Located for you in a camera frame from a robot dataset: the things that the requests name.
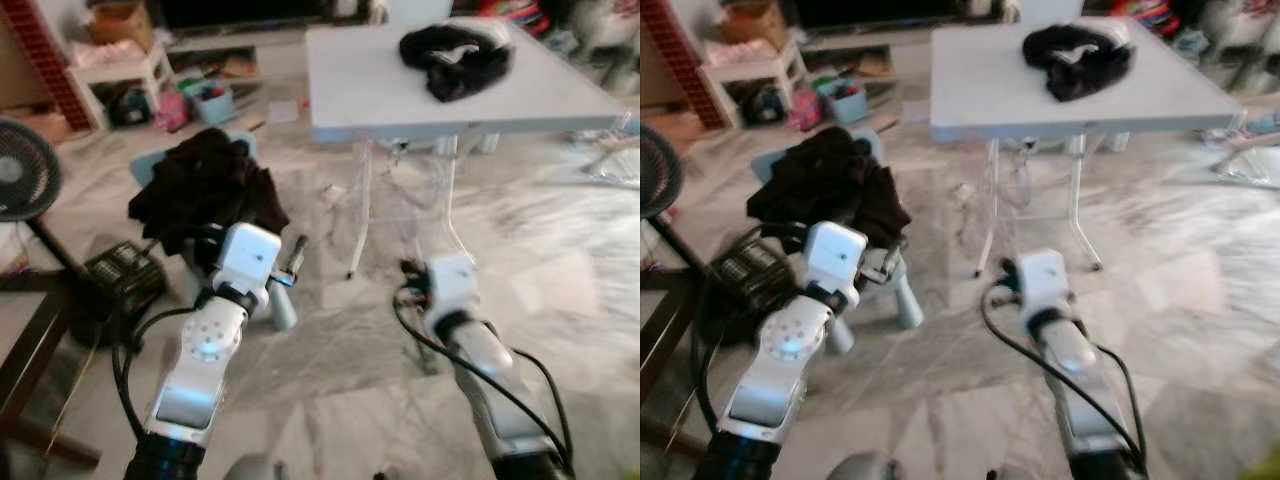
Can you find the white television cabinet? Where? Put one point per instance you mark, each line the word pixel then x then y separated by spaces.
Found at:
pixel 250 40
pixel 880 40

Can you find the grey left robot leg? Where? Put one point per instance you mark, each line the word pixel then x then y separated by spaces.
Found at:
pixel 865 468
pixel 250 470

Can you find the pale blue plastic chair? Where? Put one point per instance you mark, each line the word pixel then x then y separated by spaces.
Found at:
pixel 908 305
pixel 283 310

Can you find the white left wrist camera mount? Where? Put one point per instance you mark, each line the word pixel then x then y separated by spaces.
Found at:
pixel 245 260
pixel 835 260

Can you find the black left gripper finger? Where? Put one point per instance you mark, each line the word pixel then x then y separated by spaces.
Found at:
pixel 298 254
pixel 897 254

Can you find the black standing fan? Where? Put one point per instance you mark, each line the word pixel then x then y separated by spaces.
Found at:
pixel 20 170
pixel 658 175

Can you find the pink backpack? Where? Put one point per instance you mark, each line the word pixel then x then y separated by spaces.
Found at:
pixel 172 112
pixel 805 110

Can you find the white paper sheet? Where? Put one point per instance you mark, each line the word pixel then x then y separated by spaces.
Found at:
pixel 284 112
pixel 915 109

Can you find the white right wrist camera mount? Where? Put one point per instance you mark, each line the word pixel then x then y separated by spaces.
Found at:
pixel 452 285
pixel 1042 282

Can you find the black printed cardboard box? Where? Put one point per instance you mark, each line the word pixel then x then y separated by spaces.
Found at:
pixel 125 280
pixel 745 275

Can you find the light blue storage basket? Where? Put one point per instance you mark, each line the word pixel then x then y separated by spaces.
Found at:
pixel 845 103
pixel 212 105

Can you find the black television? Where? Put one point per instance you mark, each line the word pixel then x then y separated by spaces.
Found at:
pixel 240 10
pixel 870 10

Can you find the dark brown garment pile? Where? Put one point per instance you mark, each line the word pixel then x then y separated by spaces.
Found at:
pixel 205 190
pixel 830 190

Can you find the black garment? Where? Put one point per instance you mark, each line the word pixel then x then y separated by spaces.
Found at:
pixel 460 70
pixel 1085 70

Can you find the lime green garment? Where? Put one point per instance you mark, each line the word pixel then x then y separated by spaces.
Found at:
pixel 1262 468

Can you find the grey folding table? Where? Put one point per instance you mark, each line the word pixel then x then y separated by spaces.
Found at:
pixel 370 90
pixel 990 90

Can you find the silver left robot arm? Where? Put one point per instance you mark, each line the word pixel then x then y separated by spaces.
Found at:
pixel 205 345
pixel 790 345

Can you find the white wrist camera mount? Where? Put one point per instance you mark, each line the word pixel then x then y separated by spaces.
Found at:
pixel 1042 282
pixel 452 285
pixel 835 260
pixel 245 260

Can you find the brown cardboard box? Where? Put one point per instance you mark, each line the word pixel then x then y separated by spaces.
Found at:
pixel 120 25
pixel 750 25

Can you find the small white shelf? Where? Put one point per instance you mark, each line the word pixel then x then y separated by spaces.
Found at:
pixel 120 72
pixel 755 72

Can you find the pink folded cloth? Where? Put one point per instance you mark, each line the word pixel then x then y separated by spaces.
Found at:
pixel 110 52
pixel 740 52

